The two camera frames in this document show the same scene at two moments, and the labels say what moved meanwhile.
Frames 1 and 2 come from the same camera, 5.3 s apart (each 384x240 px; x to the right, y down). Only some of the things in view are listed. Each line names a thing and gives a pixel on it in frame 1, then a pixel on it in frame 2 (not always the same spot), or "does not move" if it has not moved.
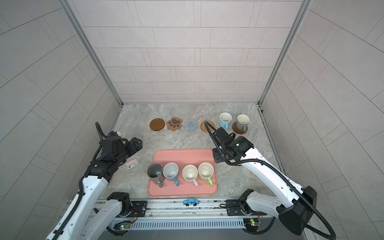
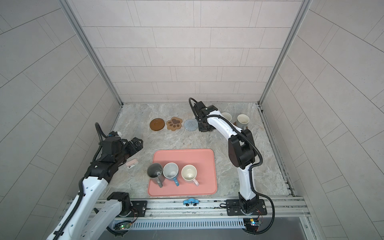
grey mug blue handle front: [170, 171] does not move
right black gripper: [216, 157] -> [202, 128]
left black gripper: [129, 145] does not move
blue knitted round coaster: [191, 124] does not move
